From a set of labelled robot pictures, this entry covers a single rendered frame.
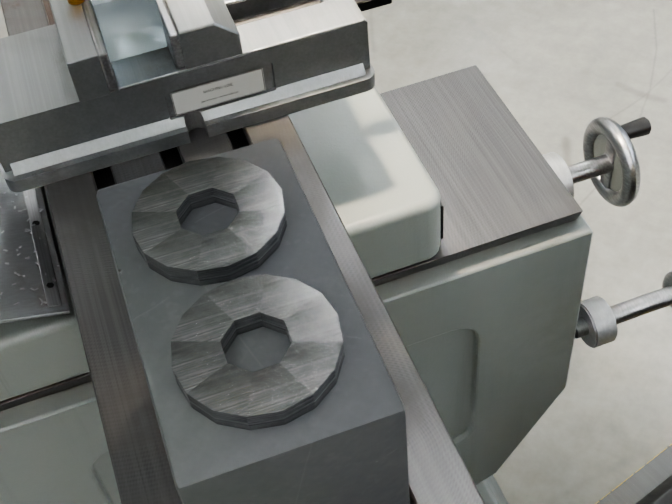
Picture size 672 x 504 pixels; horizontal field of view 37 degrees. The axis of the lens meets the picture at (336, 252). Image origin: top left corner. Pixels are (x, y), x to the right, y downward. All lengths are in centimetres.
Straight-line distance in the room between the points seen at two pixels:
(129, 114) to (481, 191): 42
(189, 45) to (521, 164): 45
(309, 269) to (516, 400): 82
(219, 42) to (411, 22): 174
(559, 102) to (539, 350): 118
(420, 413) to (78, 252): 32
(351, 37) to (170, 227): 40
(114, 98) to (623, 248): 137
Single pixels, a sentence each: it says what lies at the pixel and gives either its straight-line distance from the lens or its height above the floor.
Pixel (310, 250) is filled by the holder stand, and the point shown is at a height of 113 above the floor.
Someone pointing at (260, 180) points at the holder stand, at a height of 114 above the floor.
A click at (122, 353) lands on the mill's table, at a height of 94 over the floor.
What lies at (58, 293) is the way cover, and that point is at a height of 87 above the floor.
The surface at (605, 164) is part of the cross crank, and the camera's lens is 132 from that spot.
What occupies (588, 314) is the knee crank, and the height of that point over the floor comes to 55.
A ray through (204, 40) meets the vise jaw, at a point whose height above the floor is 104.
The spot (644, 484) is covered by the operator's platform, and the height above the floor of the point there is 40.
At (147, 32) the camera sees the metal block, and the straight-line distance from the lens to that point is 91.
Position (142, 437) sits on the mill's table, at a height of 94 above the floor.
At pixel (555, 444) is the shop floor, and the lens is 182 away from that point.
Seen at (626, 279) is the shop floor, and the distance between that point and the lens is 204.
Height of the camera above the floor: 156
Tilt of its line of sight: 49 degrees down
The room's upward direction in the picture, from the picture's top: 7 degrees counter-clockwise
